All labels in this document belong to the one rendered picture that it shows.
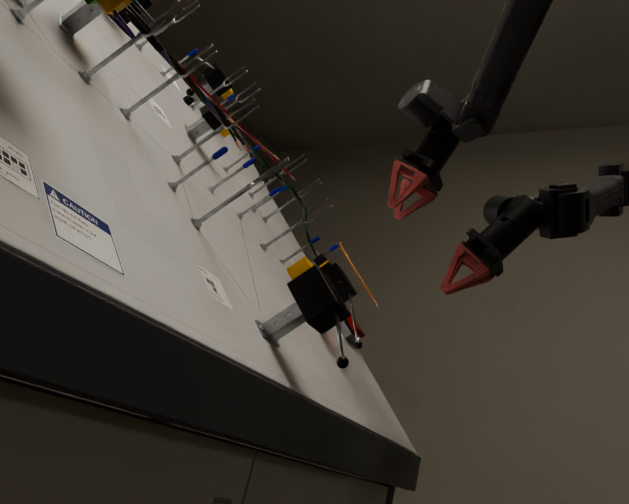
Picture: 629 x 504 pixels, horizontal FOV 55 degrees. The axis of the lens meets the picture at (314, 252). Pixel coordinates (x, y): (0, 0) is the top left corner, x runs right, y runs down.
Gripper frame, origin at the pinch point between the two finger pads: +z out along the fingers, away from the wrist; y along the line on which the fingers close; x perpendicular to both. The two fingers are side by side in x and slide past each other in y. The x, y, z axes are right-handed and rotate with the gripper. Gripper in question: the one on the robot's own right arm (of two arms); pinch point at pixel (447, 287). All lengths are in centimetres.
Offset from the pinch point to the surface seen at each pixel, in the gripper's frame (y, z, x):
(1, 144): 69, 22, -9
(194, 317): 50, 24, 0
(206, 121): 16, 10, -46
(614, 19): -112, -129, -64
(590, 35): -120, -124, -69
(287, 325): 31.1, 20.0, -1.0
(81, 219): 63, 23, -5
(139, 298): 58, 24, 1
